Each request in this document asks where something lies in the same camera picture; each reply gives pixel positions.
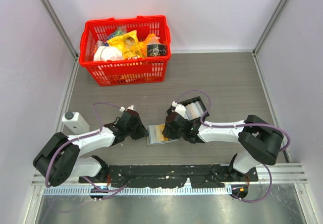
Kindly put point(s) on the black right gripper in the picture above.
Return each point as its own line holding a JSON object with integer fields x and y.
{"x": 167, "y": 132}

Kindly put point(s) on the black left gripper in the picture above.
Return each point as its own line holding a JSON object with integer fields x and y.
{"x": 142, "y": 132}

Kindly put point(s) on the grey leather card holder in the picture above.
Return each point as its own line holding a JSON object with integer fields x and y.
{"x": 152, "y": 138}

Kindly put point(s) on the black card box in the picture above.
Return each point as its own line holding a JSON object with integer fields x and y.
{"x": 188, "y": 101}

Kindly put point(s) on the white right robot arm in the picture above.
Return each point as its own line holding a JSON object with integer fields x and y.
{"x": 261, "y": 141}

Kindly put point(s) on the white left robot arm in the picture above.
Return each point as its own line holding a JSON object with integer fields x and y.
{"x": 62, "y": 157}

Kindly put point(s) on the stack of white cards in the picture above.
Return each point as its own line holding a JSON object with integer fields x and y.
{"x": 193, "y": 110}

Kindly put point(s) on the red plastic shopping basket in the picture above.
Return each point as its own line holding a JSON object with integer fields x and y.
{"x": 150, "y": 69}

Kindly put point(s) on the white device with grey button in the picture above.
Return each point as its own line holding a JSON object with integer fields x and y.
{"x": 75, "y": 122}

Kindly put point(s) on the white crumpled plastic bag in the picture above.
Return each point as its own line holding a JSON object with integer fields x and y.
{"x": 108, "y": 53}

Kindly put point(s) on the black labelled bottle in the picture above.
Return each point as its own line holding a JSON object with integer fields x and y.
{"x": 156, "y": 50}

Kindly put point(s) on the orange snack packet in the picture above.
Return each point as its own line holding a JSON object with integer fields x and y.
{"x": 150, "y": 39}

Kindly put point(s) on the yellow snack bag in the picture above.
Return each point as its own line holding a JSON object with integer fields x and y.
{"x": 128, "y": 44}

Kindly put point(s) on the green blue snack packet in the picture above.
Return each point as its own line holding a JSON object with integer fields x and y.
{"x": 119, "y": 31}

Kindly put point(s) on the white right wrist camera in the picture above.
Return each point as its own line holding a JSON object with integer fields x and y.
{"x": 179, "y": 109}

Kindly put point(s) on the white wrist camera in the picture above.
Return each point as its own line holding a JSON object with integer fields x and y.
{"x": 131, "y": 107}
{"x": 179, "y": 109}

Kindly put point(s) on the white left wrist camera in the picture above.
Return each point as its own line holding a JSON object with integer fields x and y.
{"x": 131, "y": 107}

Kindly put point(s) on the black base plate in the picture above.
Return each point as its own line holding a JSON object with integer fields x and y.
{"x": 173, "y": 176}

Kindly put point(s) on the white slotted cable duct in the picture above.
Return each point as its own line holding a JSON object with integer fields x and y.
{"x": 186, "y": 190}

